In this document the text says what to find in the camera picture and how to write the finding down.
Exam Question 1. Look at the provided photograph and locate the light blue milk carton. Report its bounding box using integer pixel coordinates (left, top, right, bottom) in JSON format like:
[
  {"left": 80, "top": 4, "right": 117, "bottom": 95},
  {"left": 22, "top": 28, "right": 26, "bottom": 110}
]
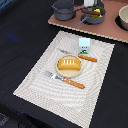
[{"left": 78, "top": 38, "right": 90, "bottom": 54}]

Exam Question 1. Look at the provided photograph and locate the toy fork orange handle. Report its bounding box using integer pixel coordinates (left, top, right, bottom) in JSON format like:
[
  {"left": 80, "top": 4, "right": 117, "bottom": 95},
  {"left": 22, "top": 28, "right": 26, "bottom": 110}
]
[{"left": 45, "top": 71, "right": 85, "bottom": 89}]

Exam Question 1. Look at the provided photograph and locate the orange toy bread loaf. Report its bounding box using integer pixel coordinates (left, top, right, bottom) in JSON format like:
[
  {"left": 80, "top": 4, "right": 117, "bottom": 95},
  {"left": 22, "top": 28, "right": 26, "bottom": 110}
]
[{"left": 58, "top": 59, "right": 81, "bottom": 70}]

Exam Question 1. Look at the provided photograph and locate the yellow toy cheese wedge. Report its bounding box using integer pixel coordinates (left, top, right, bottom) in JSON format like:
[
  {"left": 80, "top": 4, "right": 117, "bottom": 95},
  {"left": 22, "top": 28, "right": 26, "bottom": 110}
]
[{"left": 91, "top": 9, "right": 102, "bottom": 18}]

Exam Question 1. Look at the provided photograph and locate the brown toy sausage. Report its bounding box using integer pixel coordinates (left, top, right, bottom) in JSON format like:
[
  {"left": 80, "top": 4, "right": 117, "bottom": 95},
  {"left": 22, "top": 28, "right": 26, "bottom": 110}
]
[{"left": 81, "top": 9, "right": 100, "bottom": 15}]

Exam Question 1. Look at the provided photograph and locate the round wooden plate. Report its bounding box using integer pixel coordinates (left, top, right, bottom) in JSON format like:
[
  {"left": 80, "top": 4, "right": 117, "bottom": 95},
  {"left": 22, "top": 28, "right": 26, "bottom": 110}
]
[{"left": 55, "top": 55, "right": 83, "bottom": 78}]

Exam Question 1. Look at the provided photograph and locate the dark grey cooking pot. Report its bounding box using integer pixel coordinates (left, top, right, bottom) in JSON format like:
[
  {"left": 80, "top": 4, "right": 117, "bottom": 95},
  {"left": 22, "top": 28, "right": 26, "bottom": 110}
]
[{"left": 52, "top": 0, "right": 74, "bottom": 21}]

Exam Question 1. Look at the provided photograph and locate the beige woven placemat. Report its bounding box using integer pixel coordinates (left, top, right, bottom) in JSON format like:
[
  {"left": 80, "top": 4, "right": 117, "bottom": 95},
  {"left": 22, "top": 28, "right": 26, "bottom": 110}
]
[{"left": 13, "top": 31, "right": 114, "bottom": 128}]

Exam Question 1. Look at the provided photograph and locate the beige bowl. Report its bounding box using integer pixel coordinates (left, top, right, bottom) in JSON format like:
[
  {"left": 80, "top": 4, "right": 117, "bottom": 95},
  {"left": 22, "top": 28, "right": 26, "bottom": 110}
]
[{"left": 119, "top": 5, "right": 128, "bottom": 30}]

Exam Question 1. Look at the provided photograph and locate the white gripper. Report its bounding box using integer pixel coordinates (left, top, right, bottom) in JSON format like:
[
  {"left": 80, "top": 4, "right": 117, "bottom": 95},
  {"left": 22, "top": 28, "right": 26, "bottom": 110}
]
[{"left": 84, "top": 0, "right": 104, "bottom": 8}]

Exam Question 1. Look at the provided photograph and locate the toy knife orange handle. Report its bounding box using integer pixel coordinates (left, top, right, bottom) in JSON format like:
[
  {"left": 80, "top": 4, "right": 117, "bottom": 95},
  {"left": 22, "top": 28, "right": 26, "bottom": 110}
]
[{"left": 58, "top": 48, "right": 97, "bottom": 62}]

